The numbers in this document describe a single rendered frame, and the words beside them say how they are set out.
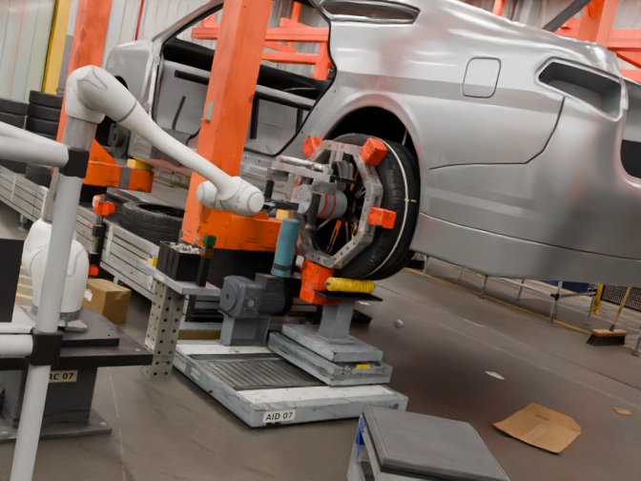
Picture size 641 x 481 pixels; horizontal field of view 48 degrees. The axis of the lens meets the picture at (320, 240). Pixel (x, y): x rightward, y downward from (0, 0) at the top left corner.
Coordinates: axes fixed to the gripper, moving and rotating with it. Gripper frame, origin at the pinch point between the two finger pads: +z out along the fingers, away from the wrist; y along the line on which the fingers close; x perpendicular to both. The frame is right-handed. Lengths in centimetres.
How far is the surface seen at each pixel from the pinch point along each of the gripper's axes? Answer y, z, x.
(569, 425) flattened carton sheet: 54, 154, -81
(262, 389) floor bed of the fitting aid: 5, 2, -75
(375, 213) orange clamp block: 14.4, 32.4, 3.5
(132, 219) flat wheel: -173, 16, -40
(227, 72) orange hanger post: -61, -4, 49
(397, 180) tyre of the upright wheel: 11.9, 43.2, 18.1
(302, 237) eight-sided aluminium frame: -30.8, 33.8, -16.6
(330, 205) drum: -10.0, 28.6, 1.6
